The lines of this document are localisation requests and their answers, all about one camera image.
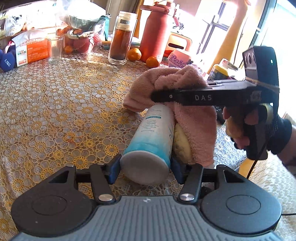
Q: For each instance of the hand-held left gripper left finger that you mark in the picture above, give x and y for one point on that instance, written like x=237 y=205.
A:
x=113 y=170

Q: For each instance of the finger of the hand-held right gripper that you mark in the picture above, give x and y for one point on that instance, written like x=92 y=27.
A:
x=166 y=95

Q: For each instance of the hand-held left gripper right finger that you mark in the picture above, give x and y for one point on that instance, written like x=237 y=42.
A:
x=177 y=171

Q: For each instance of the pink towel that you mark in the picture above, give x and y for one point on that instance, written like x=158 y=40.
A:
x=180 y=77

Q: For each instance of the blue and white bottle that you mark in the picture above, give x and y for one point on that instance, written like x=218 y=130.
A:
x=148 y=139

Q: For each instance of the person's right forearm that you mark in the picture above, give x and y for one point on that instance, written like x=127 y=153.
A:
x=282 y=136

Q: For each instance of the person's right hand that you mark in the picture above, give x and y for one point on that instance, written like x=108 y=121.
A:
x=241 y=136

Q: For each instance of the yellow sponge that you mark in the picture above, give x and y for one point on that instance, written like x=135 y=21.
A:
x=182 y=143

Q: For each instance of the small white box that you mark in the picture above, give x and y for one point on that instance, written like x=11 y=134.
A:
x=229 y=64

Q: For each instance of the orange tangerine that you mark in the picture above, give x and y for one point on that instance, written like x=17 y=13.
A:
x=134 y=54
x=152 y=62

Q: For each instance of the pink tissue pack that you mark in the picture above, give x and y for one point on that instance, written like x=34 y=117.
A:
x=179 y=58

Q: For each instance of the yellow lidded jar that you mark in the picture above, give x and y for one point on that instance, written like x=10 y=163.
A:
x=217 y=73

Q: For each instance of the orange tissue holder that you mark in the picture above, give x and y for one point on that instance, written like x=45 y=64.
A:
x=182 y=41

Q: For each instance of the red thermos bottle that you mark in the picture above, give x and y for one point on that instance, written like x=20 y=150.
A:
x=155 y=34

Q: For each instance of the glass tea bottle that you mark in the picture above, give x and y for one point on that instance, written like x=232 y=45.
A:
x=120 y=39

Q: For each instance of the plastic bag of fruit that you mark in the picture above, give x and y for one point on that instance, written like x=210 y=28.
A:
x=81 y=34

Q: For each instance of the clear drinking glass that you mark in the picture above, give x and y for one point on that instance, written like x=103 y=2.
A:
x=55 y=49

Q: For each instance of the orange and white box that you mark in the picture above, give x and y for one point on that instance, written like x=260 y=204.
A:
x=32 y=49

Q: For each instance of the blue dumbbell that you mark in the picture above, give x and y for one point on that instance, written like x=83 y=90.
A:
x=7 y=61

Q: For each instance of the white plastic bag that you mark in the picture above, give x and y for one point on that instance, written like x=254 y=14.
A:
x=20 y=20

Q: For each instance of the window frame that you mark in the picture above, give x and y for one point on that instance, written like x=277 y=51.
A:
x=219 y=23

